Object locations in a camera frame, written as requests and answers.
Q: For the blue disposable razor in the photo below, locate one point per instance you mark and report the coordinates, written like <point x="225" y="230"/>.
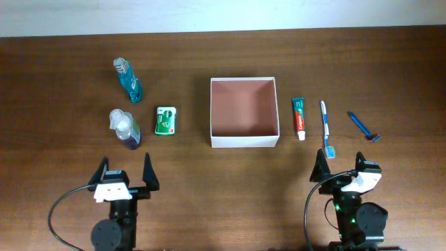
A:
<point x="373" y="138"/>

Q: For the green red toothpaste tube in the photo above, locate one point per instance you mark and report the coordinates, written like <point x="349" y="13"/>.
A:
<point x="298" y="107"/>

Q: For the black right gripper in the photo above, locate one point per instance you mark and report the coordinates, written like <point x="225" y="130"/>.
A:
<point x="320" y="171"/>

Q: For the white open cardboard box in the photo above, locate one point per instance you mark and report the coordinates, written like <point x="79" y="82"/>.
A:
<point x="243" y="112"/>

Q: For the teal mouthwash bottle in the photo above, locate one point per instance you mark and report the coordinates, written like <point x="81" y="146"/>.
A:
<point x="128" y="80"/>

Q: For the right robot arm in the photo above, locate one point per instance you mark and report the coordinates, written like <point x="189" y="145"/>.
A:
<point x="360" y="224"/>

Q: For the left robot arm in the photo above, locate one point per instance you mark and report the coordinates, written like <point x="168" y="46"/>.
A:
<point x="119" y="230"/>

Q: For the green soap box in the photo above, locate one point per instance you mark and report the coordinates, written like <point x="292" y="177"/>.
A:
<point x="166" y="121"/>

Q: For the purple hand sanitizer bottle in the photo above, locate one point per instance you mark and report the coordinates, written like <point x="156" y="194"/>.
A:
<point x="126" y="128"/>

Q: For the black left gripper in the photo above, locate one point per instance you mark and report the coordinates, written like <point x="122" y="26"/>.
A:
<point x="151" y="183"/>

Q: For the blue white toothbrush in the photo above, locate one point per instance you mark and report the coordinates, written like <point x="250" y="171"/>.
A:
<point x="329" y="150"/>

